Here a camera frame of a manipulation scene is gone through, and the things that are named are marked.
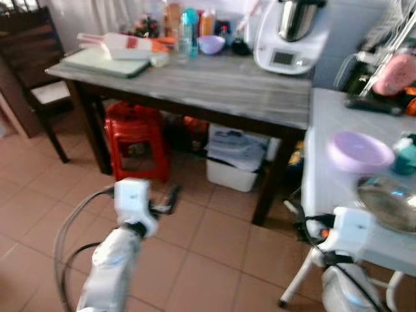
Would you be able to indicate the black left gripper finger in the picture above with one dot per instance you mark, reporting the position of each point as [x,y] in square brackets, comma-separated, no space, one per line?
[174,197]

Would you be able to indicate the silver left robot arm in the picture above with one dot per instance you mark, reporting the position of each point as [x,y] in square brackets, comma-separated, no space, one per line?
[114,266]

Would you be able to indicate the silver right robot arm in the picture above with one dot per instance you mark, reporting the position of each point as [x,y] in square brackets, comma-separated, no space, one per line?
[348,289]

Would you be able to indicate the white storage bin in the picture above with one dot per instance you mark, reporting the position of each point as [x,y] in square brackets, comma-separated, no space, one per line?
[234,169]

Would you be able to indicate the red plastic stool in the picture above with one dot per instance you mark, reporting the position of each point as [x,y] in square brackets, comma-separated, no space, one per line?
[133,133]

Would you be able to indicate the dark wooden grey-top table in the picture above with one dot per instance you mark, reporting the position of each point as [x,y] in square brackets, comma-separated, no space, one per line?
[214,88]

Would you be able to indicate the teal plastic cup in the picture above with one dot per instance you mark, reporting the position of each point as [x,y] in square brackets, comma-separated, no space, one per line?
[406,156]

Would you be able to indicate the pale green cutting board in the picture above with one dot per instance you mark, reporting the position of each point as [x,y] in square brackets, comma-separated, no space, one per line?
[104,64]

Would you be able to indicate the stainless steel plate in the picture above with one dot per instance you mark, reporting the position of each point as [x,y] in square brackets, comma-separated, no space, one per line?
[390,201]

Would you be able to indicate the small purple bowl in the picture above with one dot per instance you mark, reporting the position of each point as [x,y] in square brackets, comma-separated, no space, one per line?
[212,44]

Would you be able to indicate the white and red package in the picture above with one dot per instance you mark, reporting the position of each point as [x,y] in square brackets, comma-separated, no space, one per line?
[120,42]

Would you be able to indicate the teal capped clear bottle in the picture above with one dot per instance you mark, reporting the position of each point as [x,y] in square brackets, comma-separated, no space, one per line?
[189,32]

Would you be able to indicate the orange plastic item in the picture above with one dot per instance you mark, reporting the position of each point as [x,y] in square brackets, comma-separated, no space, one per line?
[411,103]

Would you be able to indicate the orange tall bottle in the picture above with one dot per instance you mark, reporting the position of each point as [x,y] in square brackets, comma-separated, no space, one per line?
[172,19]

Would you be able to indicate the white folding table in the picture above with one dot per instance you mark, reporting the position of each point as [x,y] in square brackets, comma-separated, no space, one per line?
[338,123]

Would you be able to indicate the white kitchen food processor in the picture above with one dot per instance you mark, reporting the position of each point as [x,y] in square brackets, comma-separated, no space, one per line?
[289,55]

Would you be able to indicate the large purple plastic bowl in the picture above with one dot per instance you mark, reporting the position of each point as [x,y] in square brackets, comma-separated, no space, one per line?
[357,151]

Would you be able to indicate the dark wooden chair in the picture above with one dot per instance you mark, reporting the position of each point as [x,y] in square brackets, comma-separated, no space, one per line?
[32,58]

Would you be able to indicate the flat black device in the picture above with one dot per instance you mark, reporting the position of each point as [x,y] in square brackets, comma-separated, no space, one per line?
[374,105]

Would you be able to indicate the pink rounded container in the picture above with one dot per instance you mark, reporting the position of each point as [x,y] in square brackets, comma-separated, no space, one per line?
[395,75]

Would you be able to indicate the metal dish rack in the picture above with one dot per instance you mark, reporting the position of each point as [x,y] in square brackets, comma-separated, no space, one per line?
[390,49]

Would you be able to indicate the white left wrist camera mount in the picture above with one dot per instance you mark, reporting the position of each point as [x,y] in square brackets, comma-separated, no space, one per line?
[133,198]

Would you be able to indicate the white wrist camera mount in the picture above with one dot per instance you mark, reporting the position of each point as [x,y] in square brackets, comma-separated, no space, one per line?
[351,231]
[133,198]

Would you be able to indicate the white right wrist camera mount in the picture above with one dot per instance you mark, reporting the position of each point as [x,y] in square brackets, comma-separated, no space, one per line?
[351,231]

